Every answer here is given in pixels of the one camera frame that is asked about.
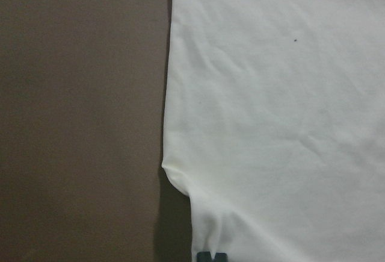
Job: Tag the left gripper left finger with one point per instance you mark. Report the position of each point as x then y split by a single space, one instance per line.
204 257

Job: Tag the cream long-sleeve cat shirt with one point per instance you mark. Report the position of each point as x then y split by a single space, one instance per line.
274 127

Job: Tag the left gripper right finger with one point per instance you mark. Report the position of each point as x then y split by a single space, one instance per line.
221 257

